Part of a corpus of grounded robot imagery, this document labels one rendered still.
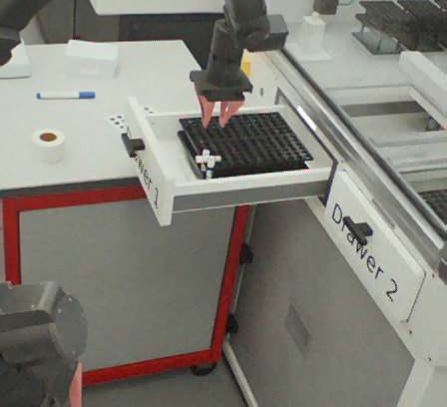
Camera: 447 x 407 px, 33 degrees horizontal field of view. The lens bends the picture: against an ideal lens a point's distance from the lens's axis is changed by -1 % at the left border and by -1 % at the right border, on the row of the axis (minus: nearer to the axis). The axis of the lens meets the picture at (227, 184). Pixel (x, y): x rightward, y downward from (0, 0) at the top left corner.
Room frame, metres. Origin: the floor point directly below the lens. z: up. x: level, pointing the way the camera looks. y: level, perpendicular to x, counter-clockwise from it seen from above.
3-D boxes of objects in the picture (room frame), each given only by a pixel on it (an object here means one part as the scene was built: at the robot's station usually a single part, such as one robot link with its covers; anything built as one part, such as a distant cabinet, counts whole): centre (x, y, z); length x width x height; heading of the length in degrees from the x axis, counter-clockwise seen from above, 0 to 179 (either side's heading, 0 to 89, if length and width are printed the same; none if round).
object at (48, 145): (1.34, 0.39, 0.78); 0.07 x 0.07 x 0.04
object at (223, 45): (1.21, 0.03, 1.15); 0.07 x 0.06 x 0.07; 124
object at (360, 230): (1.06, -0.24, 0.91); 0.07 x 0.04 x 0.01; 26
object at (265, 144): (1.30, -0.02, 0.87); 0.22 x 0.18 x 0.06; 116
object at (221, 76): (1.21, 0.04, 1.09); 0.10 x 0.07 x 0.07; 115
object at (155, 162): (1.21, 0.16, 0.87); 0.29 x 0.02 x 0.11; 26
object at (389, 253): (1.07, -0.26, 0.87); 0.29 x 0.02 x 0.11; 26
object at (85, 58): (1.74, 0.40, 0.79); 0.13 x 0.09 x 0.05; 96
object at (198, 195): (1.31, -0.03, 0.86); 0.40 x 0.26 x 0.06; 116
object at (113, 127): (1.47, 0.22, 0.78); 0.12 x 0.08 x 0.04; 137
